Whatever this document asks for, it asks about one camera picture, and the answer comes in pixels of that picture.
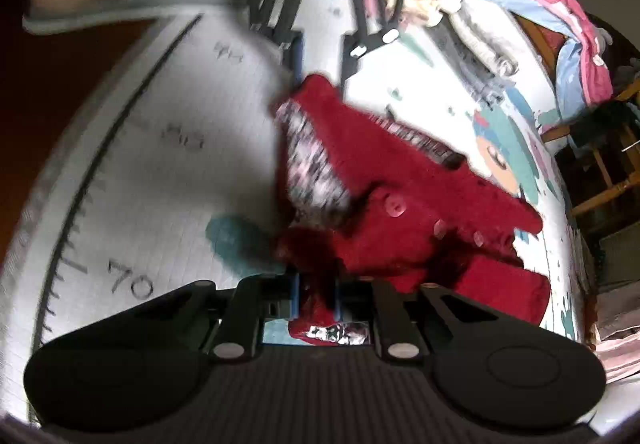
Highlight red knit sweater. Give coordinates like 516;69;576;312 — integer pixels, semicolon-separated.
272;73;551;349

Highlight folded white knit garment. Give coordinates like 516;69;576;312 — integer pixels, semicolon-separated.
450;6;518;77

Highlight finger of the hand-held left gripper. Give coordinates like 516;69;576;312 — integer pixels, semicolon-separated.
247;0;306;75
340;0;403;90

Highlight printed cartoon play mat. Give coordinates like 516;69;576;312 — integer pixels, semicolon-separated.
0;0;586;425

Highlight wooden chair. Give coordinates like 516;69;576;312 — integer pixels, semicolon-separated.
540;79;640;220

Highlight folded grey garment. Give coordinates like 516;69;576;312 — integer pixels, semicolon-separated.
440;31;511;102

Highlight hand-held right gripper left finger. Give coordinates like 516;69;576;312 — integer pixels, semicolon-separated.
120;273;302;365

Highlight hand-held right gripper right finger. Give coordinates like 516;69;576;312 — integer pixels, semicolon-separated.
335;276;511;365

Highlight stack of magazines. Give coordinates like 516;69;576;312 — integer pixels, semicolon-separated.
595;281;640;380

